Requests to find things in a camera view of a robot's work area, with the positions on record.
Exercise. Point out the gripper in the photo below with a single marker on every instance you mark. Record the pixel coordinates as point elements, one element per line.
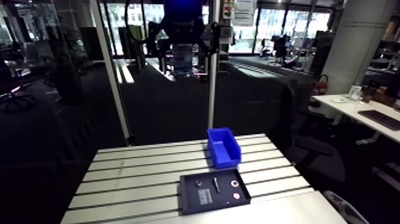
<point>182,30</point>

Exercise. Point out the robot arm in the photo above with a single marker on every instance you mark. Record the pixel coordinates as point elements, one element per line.
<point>182,7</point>

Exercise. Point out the blue bin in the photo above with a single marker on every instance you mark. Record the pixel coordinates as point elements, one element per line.
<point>223,150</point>

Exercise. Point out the steel bolt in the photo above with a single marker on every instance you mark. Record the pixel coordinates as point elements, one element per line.
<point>216,184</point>

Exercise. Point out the black tray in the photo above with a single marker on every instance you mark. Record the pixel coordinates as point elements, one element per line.
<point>204,200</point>

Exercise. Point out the steel bearing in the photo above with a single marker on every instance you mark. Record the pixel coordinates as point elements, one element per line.
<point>198,182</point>

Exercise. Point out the red fire extinguisher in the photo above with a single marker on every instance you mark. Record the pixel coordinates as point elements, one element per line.
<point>322,86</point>

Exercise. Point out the black office chair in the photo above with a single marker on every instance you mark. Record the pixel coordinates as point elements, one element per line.
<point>315,156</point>

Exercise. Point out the clear plastic container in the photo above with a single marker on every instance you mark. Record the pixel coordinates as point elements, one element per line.
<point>354,93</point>

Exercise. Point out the white desk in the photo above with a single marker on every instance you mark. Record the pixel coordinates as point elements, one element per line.
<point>350,109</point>

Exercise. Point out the brown cardboard box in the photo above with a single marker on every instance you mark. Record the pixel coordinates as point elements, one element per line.
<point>379,95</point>

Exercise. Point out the dark laptop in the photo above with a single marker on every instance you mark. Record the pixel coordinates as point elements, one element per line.
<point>382,119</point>

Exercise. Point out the upright aluminium post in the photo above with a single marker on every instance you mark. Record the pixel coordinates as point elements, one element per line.
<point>212,94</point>

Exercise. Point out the slanted aluminium post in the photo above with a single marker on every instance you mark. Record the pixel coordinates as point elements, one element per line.
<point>112,78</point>

